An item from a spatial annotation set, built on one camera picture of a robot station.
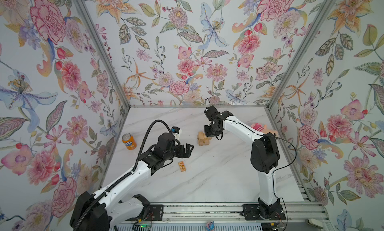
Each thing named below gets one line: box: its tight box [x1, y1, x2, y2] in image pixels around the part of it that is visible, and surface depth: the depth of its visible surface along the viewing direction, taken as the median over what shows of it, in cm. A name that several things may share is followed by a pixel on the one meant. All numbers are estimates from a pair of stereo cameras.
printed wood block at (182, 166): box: [178, 161, 186, 172], surface depth 90 cm
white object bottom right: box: [305, 218, 324, 230], surface depth 71 cm
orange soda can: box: [122, 133, 137, 151], surface depth 92 cm
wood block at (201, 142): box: [198, 139, 204, 147], surface depth 97 cm
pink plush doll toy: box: [251, 123, 278, 135], surface depth 103 cm
